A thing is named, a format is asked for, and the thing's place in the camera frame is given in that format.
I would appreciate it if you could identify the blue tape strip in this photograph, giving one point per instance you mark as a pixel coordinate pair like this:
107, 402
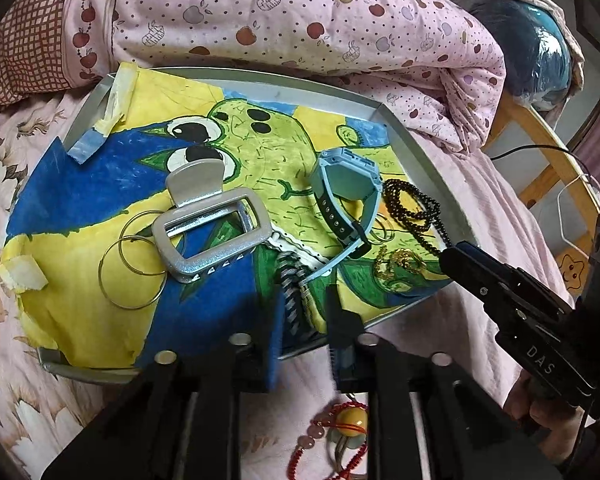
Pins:
87, 146

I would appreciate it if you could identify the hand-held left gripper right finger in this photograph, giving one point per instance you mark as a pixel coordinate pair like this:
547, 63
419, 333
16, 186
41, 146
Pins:
342, 360

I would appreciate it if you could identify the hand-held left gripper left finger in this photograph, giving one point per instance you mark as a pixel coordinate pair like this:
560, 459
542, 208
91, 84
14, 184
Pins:
275, 355

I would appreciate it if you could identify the plastic bag of clothes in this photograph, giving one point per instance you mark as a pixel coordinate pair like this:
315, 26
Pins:
530, 45

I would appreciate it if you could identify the person's right hand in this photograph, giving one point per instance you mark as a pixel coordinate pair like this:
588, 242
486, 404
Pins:
545, 420

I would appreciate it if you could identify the blue smartwatch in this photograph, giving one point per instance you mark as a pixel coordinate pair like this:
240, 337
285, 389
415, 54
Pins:
345, 180

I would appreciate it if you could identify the pink apple-print quilt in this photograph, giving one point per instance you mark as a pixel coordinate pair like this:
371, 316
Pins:
280, 10

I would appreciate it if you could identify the green frog crayon drawing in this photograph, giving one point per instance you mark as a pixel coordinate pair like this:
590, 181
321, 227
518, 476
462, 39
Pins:
105, 185

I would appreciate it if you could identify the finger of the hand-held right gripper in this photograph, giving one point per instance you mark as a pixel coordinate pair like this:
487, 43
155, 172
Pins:
475, 270

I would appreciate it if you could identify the cream masking tape strip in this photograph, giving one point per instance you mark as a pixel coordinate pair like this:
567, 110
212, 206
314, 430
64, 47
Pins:
22, 272
117, 100

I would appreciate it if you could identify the grey shallow box tray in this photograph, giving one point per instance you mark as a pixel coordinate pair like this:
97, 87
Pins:
415, 145

